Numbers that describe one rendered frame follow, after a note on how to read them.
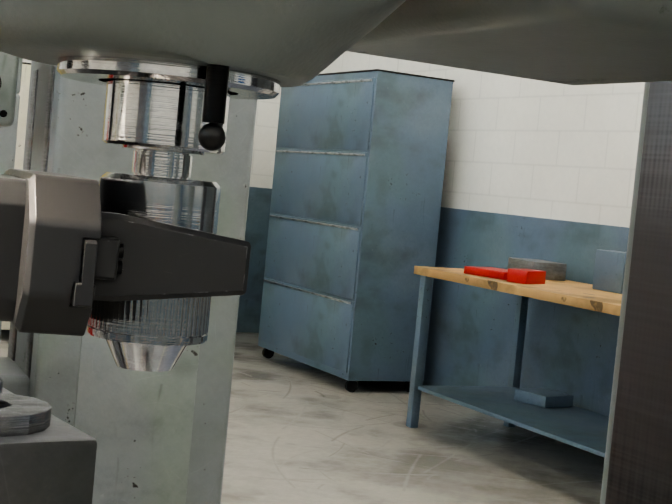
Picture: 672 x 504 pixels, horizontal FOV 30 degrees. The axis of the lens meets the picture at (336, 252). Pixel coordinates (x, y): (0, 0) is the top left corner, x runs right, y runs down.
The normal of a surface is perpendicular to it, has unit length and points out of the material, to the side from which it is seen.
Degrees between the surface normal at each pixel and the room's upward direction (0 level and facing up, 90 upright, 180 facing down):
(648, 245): 90
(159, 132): 90
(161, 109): 90
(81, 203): 45
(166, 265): 90
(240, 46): 129
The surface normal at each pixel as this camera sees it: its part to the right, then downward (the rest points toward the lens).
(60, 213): 0.32, -0.64
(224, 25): 0.33, 0.62
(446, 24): -0.48, 0.86
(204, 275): 0.34, 0.08
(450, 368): -0.89, -0.06
